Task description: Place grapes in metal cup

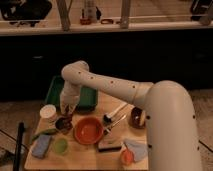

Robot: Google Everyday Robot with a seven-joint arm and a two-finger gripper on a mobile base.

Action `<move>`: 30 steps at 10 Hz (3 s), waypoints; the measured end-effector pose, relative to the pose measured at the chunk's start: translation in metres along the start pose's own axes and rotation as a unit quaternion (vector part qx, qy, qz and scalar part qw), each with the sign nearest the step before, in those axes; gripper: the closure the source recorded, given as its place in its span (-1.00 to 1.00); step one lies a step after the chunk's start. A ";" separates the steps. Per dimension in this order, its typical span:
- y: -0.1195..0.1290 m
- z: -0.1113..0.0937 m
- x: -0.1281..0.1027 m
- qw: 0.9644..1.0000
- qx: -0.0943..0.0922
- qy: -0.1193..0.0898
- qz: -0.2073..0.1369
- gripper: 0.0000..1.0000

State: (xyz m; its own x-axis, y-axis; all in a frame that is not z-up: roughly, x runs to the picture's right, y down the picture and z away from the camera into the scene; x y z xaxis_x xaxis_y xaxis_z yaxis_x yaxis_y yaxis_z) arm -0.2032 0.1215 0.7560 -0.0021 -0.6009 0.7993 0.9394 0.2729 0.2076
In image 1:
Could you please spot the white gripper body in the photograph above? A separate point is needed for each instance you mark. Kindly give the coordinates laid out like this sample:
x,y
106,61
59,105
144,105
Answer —
x,y
69,96

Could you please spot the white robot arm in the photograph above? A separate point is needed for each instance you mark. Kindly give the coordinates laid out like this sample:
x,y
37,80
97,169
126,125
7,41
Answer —
x,y
172,137

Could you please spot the white cup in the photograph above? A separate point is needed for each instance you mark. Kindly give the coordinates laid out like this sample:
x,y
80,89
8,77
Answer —
x,y
48,113

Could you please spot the metal cup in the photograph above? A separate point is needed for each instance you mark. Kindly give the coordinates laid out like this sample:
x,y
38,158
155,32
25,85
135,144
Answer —
x,y
63,125

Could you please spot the green plastic bin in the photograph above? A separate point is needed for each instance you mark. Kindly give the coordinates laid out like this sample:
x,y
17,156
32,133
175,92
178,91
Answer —
x,y
88,97

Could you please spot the orange bowl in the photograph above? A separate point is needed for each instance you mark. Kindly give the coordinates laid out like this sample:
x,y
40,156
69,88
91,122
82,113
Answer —
x,y
88,131

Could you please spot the small green plate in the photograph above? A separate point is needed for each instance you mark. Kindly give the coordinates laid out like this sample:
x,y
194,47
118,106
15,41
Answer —
x,y
60,146

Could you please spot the metal spoon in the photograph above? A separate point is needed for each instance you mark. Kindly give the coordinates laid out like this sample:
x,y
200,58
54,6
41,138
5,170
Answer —
x,y
109,128

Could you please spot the black pole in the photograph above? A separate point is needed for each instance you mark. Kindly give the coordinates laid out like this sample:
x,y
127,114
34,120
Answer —
x,y
16,162

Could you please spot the wooden block eraser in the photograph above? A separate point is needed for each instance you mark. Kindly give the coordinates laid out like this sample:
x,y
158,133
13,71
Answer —
x,y
109,145

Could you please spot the blue sponge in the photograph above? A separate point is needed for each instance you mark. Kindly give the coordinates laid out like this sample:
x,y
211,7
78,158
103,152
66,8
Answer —
x,y
41,146

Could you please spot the dark brown bowl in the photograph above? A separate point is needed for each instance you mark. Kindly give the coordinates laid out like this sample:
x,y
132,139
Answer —
x,y
137,118

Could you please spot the white cloth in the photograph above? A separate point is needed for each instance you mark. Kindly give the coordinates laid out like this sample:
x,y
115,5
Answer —
x,y
138,149

